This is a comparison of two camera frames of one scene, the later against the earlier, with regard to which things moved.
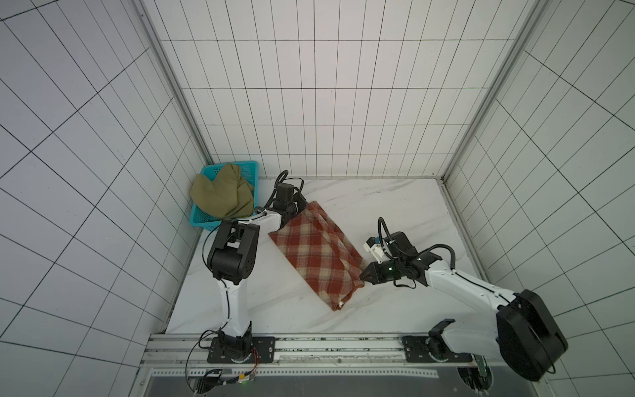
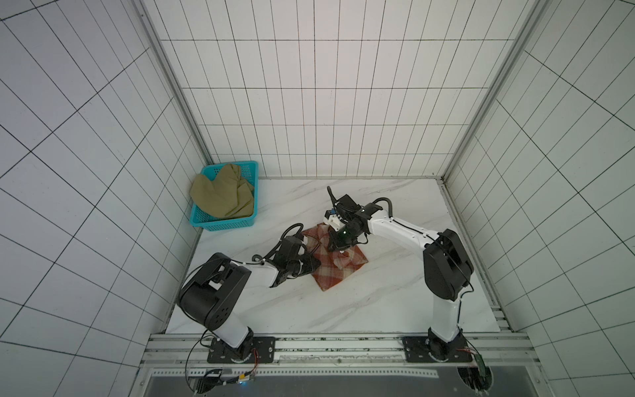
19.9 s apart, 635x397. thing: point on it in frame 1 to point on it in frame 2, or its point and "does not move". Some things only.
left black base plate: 240,349 does not move
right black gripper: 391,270 to 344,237
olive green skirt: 227,195 does not move
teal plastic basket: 249,171 does not move
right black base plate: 424,349 does not move
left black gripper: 302,202 to 310,265
